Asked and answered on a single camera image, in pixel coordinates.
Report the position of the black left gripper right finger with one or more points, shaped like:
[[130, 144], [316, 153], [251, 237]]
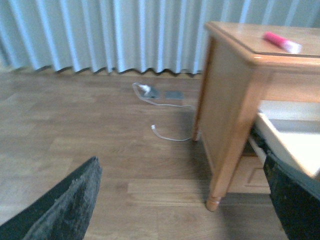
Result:
[[295, 197]]

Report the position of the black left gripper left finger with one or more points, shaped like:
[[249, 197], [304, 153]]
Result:
[[62, 213]]

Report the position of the wooden top drawer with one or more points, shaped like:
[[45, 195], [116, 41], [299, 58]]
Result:
[[292, 132]]

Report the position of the pink marker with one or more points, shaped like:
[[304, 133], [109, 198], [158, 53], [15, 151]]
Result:
[[283, 43]]

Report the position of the wooden nightstand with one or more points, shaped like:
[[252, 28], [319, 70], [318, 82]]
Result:
[[241, 70]]

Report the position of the open grey floor socket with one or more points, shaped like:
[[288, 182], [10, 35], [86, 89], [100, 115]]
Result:
[[151, 93]]

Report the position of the white floor charger plug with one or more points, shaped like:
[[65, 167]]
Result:
[[145, 88]]

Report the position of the closed grey floor socket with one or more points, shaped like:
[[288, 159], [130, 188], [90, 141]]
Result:
[[173, 95]]

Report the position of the grey pleated curtain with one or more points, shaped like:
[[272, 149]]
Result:
[[120, 35]]

